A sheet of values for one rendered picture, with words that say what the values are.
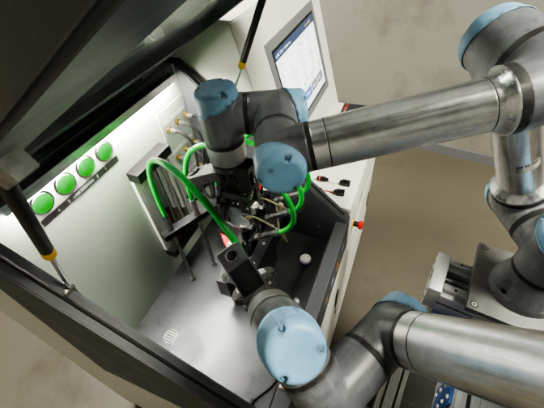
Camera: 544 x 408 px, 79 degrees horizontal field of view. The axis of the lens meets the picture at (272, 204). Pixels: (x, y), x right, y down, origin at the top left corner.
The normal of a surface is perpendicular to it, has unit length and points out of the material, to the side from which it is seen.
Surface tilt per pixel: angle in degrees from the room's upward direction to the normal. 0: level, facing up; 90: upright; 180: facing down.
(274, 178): 90
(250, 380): 0
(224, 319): 0
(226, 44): 90
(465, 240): 0
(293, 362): 45
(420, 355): 73
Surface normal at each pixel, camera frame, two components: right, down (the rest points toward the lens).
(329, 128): -0.22, -0.30
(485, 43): -0.97, -0.15
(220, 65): -0.37, 0.68
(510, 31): -0.73, -0.47
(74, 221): 0.92, 0.22
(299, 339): 0.18, -0.03
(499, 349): -0.80, -0.56
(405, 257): -0.07, -0.70
